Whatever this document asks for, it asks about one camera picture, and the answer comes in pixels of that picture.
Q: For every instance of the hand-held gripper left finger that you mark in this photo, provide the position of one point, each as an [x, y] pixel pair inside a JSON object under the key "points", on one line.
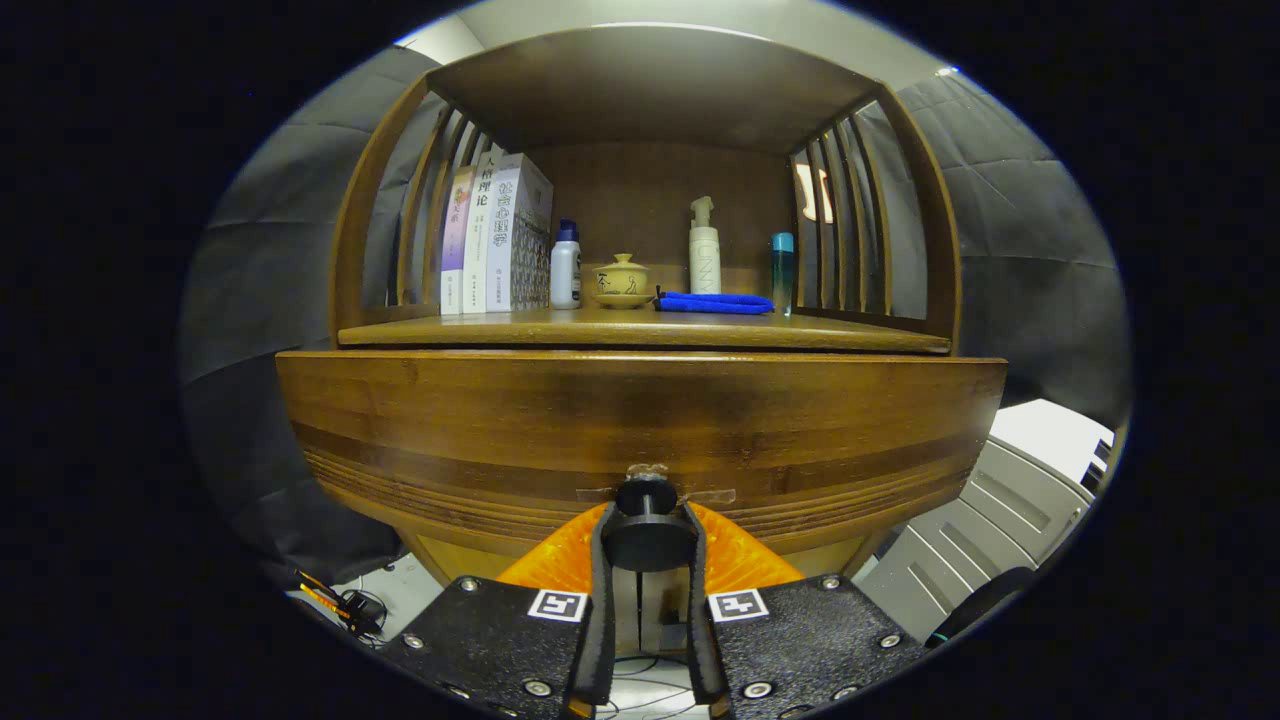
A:
{"points": [[598, 640]]}

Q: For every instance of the yellow lidded teacup with saucer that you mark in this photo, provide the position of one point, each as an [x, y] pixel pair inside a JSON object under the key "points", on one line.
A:
{"points": [[622, 278]]}

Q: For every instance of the brown wooden drawer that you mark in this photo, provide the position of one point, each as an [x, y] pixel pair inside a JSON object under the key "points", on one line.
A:
{"points": [[500, 420]]}

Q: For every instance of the black orange tool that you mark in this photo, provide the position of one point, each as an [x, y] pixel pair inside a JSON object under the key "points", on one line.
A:
{"points": [[350, 605]]}

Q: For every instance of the white bottle blue cap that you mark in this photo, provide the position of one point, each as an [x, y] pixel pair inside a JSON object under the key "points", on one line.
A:
{"points": [[566, 275]]}

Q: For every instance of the white pump bottle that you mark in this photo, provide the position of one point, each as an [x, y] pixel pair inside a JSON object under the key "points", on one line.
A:
{"points": [[704, 260]]}

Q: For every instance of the blue folded cloth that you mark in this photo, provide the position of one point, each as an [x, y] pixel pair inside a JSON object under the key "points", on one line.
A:
{"points": [[715, 303]]}

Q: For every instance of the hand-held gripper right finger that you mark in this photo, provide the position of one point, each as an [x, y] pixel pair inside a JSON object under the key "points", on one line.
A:
{"points": [[702, 640]]}

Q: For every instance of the wooden countertop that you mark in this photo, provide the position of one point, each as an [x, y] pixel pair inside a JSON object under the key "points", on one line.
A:
{"points": [[600, 325]]}

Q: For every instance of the thick white patterned book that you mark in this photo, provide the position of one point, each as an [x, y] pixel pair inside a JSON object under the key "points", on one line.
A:
{"points": [[510, 240]]}

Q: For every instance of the brown wooden cabinet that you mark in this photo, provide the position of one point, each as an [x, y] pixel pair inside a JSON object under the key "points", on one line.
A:
{"points": [[650, 90]]}

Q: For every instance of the black drawer knob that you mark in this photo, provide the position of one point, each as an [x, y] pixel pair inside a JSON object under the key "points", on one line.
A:
{"points": [[648, 540]]}

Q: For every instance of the teal clear bottle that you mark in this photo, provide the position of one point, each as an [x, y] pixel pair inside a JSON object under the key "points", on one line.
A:
{"points": [[782, 275]]}

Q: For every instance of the pink purple book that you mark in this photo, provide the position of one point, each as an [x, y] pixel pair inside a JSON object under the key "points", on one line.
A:
{"points": [[457, 240]]}

